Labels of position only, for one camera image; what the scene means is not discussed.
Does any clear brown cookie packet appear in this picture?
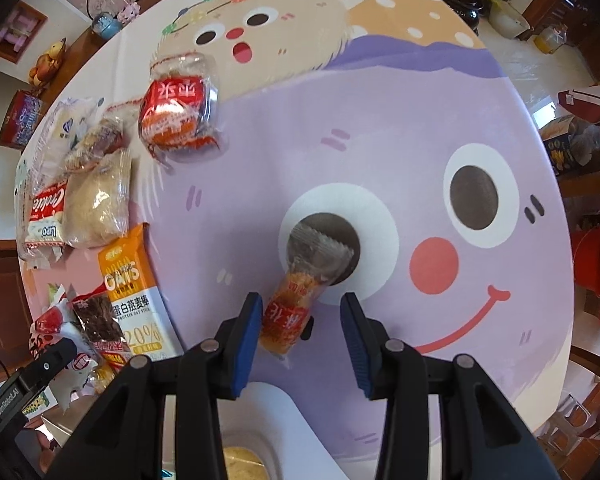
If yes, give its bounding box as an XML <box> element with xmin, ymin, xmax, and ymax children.
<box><xmin>64</xmin><ymin>115</ymin><xmax>127</xmax><ymax>172</ymax></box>

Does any red snack bag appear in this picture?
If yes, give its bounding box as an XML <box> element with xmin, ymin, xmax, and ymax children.
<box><xmin>137</xmin><ymin>52</ymin><xmax>229</xmax><ymax>162</ymax></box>

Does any yellow oil bottle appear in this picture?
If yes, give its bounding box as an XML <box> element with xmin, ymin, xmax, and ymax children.
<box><xmin>534</xmin><ymin>24</ymin><xmax>567</xmax><ymax>54</ymax></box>

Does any white plastic basin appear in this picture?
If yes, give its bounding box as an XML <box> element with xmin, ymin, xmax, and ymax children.
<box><xmin>489</xmin><ymin>0</ymin><xmax>529</xmax><ymax>39</ymax></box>

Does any dark ceramic jar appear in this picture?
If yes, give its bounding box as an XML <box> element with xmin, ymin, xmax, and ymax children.
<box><xmin>444</xmin><ymin>0</ymin><xmax>484</xmax><ymax>32</ymax></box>

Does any blue snow globe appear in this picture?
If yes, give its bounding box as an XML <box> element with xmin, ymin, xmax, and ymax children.
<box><xmin>91</xmin><ymin>11</ymin><xmax>122</xmax><ymax>39</ymax></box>

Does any red white cartoon packet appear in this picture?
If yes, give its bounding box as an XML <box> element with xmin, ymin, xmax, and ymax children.
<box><xmin>29</xmin><ymin>304</ymin><xmax>83</xmax><ymax>361</ymax></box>

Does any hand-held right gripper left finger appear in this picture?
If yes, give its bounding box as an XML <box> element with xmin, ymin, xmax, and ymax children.
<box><xmin>45</xmin><ymin>292</ymin><xmax>264</xmax><ymax>480</ymax></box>

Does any pale plastic stool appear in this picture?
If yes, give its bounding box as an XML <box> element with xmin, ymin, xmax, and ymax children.
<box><xmin>534</xmin><ymin>394</ymin><xmax>597</xmax><ymax>457</ymax></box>

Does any fruit bowl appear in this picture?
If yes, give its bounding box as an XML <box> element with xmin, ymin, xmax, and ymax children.
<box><xmin>28</xmin><ymin>39</ymin><xmax>67</xmax><ymax>87</ymax></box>

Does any beige bread packet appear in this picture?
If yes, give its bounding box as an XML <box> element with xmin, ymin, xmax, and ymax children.
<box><xmin>61</xmin><ymin>149</ymin><xmax>132</xmax><ymax>249</ymax></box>

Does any orange oat bar packet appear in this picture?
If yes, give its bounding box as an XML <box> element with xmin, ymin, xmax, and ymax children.
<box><xmin>97</xmin><ymin>224</ymin><xmax>187</xmax><ymax>362</ymax></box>

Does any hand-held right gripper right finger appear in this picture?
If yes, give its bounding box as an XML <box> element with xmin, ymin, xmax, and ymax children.
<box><xmin>340</xmin><ymin>292</ymin><xmax>563</xmax><ymax>480</ymax></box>

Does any yellow snack packet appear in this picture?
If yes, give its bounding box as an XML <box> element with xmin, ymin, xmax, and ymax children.
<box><xmin>223</xmin><ymin>447</ymin><xmax>267</xmax><ymax>480</ymax></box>

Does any cartoon printed tablecloth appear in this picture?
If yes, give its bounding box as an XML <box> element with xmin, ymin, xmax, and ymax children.
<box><xmin>14</xmin><ymin>0</ymin><xmax>572</xmax><ymax>480</ymax></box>

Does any orange clear snack packet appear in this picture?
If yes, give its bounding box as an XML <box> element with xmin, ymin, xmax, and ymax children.
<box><xmin>258</xmin><ymin>215</ymin><xmax>357</xmax><ymax>361</ymax></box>

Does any red plastic bucket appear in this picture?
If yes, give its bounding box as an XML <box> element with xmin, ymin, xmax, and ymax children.
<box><xmin>571</xmin><ymin>224</ymin><xmax>600</xmax><ymax>297</ymax></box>

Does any red white cookie packet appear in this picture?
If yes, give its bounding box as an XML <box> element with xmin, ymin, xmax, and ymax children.
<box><xmin>24</xmin><ymin>179</ymin><xmax>69</xmax><ymax>262</ymax></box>

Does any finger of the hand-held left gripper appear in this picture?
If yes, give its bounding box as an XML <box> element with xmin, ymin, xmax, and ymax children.
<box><xmin>32</xmin><ymin>337</ymin><xmax>79</xmax><ymax>378</ymax></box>

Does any cardboard box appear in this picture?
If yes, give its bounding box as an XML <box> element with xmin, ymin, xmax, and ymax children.
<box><xmin>539</xmin><ymin>114</ymin><xmax>600</xmax><ymax>177</ymax></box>

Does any large white snack bag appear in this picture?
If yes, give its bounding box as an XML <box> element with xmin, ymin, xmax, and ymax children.
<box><xmin>19</xmin><ymin>96</ymin><xmax>107</xmax><ymax>196</ymax></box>

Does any wooden side cabinet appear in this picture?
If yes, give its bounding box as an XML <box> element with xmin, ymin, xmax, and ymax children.
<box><xmin>10</xmin><ymin>35</ymin><xmax>88</xmax><ymax>151</ymax></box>

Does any dark brown red-label packet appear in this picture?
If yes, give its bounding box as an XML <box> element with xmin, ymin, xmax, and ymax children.
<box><xmin>71</xmin><ymin>294</ymin><xmax>135</xmax><ymax>367</ymax></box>

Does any red gift tin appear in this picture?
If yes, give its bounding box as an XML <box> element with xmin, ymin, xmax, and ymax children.
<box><xmin>0</xmin><ymin>89</ymin><xmax>44</xmax><ymax>149</ymax></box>

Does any white plastic bin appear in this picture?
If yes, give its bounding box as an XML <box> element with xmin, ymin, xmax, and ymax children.
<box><xmin>219</xmin><ymin>381</ymin><xmax>353</xmax><ymax>480</ymax></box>

